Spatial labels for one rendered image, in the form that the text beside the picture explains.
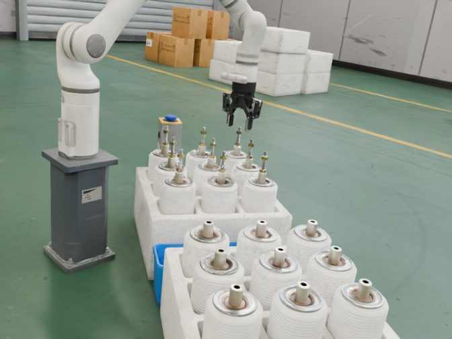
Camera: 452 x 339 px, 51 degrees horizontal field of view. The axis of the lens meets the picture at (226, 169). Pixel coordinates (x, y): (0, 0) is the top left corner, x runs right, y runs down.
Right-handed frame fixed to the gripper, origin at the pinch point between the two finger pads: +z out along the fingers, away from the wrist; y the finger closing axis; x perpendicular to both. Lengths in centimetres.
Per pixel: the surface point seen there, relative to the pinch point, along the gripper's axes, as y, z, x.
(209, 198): -12.0, 14.1, 28.3
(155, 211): -3.2, 17.6, 39.7
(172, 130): 22.0, 6.3, 6.6
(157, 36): 294, 5, -266
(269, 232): -37, 10, 40
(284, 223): -28.4, 19.7, 14.6
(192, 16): 254, -21, -275
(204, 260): -35, 11, 60
